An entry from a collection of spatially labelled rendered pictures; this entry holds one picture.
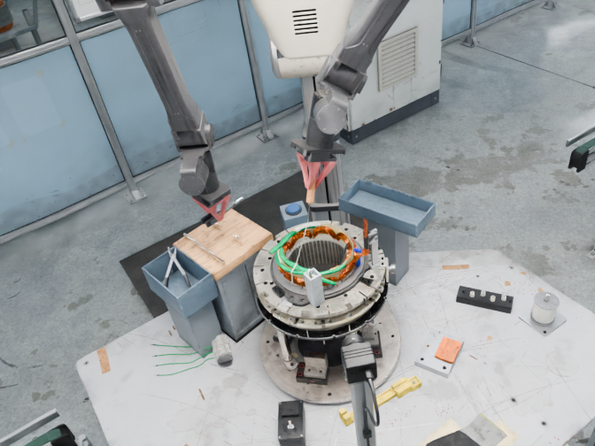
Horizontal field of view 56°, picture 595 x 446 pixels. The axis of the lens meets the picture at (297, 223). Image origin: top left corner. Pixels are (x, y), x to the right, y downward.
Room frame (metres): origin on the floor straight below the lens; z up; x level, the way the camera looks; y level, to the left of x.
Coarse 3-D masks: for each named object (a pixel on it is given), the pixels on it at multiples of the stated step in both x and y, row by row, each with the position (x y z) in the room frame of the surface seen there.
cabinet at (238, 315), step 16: (256, 256) 1.11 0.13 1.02; (240, 272) 1.07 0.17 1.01; (224, 288) 1.04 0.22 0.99; (240, 288) 1.06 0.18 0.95; (224, 304) 1.02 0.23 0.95; (240, 304) 1.06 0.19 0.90; (256, 304) 1.09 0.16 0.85; (224, 320) 1.05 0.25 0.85; (240, 320) 1.05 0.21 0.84; (256, 320) 1.07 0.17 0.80; (240, 336) 1.03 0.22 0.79
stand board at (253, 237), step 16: (224, 224) 1.21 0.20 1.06; (240, 224) 1.20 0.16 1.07; (256, 224) 1.19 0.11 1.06; (208, 240) 1.15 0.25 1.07; (224, 240) 1.14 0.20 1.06; (256, 240) 1.12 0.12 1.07; (192, 256) 1.10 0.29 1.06; (208, 256) 1.09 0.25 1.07; (224, 256) 1.08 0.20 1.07; (240, 256) 1.07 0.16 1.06; (224, 272) 1.03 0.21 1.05
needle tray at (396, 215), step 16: (352, 192) 1.29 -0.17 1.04; (368, 192) 1.29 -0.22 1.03; (384, 192) 1.25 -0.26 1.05; (400, 192) 1.22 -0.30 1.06; (352, 208) 1.21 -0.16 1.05; (368, 208) 1.17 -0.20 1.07; (384, 208) 1.21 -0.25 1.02; (400, 208) 1.20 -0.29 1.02; (416, 208) 1.18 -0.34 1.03; (432, 208) 1.13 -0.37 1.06; (368, 224) 1.19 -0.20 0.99; (384, 224) 1.14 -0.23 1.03; (400, 224) 1.10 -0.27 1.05; (416, 224) 1.08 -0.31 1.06; (384, 240) 1.15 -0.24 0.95; (400, 240) 1.15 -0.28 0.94; (384, 256) 1.16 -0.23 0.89; (400, 256) 1.15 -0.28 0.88; (400, 272) 1.15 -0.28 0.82
